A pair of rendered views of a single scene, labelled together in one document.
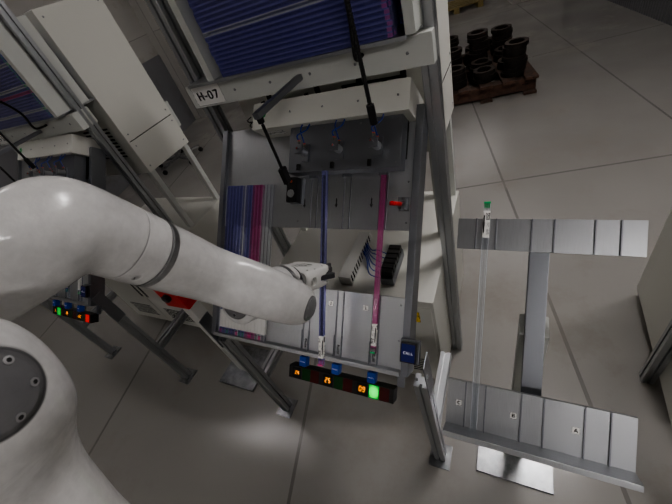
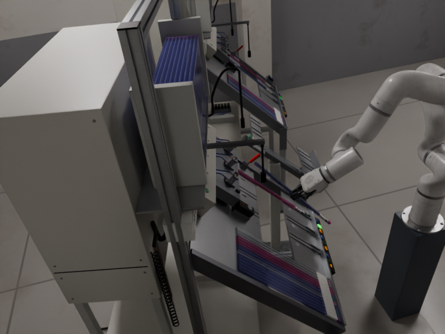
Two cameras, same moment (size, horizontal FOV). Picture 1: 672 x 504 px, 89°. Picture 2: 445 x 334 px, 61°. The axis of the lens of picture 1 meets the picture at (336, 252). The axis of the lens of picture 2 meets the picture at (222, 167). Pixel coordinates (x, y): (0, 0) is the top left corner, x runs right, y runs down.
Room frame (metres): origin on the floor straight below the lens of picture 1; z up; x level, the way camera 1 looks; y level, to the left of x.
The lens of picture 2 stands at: (1.58, 0.93, 2.10)
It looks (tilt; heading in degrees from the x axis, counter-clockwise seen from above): 37 degrees down; 237
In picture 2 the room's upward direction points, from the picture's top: 7 degrees counter-clockwise
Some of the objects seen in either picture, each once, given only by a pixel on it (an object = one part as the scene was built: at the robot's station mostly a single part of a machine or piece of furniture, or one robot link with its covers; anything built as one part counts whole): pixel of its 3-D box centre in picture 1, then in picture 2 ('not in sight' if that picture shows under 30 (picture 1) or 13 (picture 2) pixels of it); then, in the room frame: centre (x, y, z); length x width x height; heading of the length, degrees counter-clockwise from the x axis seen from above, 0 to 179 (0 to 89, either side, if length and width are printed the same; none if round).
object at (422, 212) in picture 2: not in sight; (426, 205); (0.10, 0.37, 0.79); 0.19 x 0.19 x 0.18
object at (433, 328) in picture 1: (379, 281); (195, 318); (1.16, -0.15, 0.31); 0.70 x 0.65 x 0.62; 54
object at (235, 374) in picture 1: (212, 328); not in sight; (1.21, 0.71, 0.39); 0.24 x 0.24 x 0.78; 54
